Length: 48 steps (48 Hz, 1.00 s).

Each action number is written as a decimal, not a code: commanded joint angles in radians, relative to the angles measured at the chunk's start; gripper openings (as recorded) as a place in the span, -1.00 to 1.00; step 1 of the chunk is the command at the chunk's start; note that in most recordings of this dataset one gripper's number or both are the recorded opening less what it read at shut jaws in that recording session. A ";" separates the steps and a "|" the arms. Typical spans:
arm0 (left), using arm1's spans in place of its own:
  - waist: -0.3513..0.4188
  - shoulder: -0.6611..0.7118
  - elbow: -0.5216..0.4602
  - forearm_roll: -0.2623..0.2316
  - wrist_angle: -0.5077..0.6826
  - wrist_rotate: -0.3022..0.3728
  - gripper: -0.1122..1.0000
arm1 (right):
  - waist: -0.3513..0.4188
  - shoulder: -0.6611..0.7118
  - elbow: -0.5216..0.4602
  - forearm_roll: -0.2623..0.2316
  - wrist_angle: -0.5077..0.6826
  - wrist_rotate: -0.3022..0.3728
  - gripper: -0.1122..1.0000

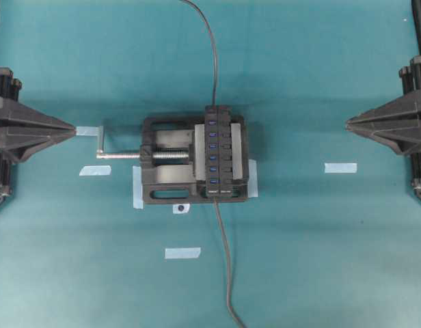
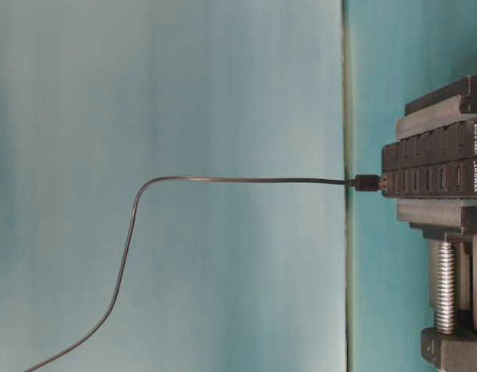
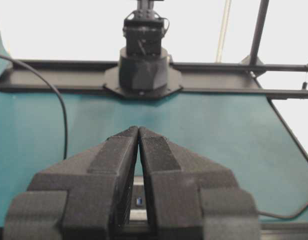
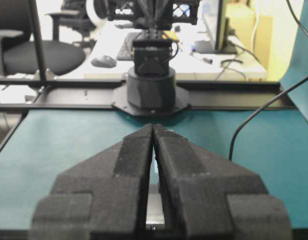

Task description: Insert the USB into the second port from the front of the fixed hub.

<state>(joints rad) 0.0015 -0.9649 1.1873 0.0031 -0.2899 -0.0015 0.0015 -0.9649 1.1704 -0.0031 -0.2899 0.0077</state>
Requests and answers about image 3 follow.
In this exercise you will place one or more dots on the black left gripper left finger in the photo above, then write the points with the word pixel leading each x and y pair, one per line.
pixel 80 198

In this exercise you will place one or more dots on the black upright frame post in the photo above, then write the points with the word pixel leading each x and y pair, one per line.
pixel 252 59

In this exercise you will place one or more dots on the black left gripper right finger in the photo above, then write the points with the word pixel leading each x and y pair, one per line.
pixel 190 197

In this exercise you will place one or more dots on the black USB hub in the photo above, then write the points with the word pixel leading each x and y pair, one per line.
pixel 138 209

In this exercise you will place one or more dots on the black aluminium frame rail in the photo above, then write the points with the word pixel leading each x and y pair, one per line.
pixel 100 78

